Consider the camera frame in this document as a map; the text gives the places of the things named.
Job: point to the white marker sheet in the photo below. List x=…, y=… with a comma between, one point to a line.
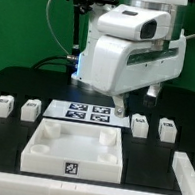
x=85, y=113

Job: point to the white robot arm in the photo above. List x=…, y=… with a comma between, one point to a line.
x=176, y=8

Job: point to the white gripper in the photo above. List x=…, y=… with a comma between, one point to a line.
x=133, y=52

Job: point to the white square table top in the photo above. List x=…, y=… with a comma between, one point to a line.
x=76, y=150

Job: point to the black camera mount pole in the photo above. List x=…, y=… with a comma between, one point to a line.
x=76, y=25

